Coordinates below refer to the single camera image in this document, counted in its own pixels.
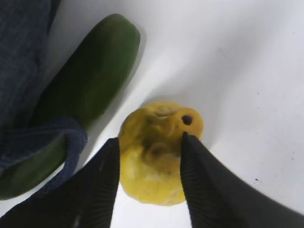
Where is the dark blue lunch bag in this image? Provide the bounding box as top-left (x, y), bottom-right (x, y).
top-left (0, 0), bottom-right (87, 200)

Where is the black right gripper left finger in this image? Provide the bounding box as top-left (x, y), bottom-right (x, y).
top-left (0, 138), bottom-right (119, 228)

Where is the yellow pear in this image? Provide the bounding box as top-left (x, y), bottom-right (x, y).
top-left (118, 101), bottom-right (204, 206)

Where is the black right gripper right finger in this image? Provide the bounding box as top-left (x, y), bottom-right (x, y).
top-left (180, 133), bottom-right (304, 228)

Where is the green cucumber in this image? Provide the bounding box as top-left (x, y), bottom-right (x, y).
top-left (0, 14), bottom-right (141, 200)

